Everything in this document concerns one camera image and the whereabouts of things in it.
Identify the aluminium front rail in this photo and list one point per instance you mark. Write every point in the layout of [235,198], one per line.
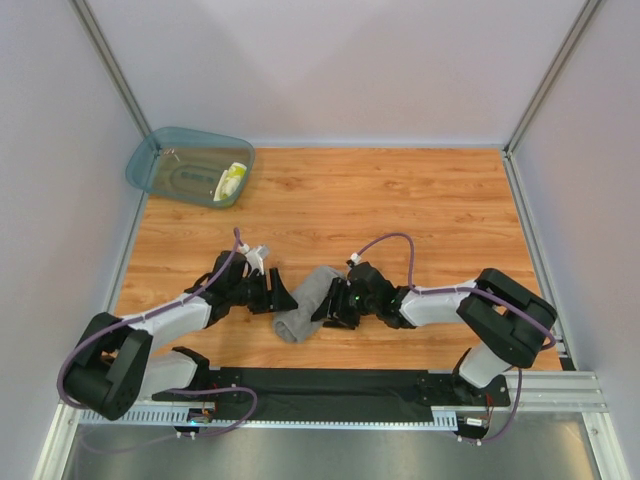
[566,391]

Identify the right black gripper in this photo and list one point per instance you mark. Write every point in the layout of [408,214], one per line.
[338,302]

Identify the right aluminium frame post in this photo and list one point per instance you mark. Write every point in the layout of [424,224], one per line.
[559,62]

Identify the grey towel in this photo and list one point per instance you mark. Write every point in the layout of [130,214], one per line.
[296,326]

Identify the yellow green patterned towel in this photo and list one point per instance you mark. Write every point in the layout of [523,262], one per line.
[230,181]

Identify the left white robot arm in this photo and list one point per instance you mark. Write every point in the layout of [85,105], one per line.
[113,364]

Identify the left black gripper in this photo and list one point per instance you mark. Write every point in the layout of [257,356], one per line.
[273,290]

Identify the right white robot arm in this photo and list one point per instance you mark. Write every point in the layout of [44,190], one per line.
[512,323]

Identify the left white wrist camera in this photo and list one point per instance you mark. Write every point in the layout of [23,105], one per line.
[255,256]

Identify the teal transparent plastic tub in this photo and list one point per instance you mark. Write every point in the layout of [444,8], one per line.
[186,165]

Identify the left aluminium frame post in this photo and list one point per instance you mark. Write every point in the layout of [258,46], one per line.
[100,43]

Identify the aluminium frame post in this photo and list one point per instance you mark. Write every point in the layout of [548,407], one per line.
[100,43]
[559,62]

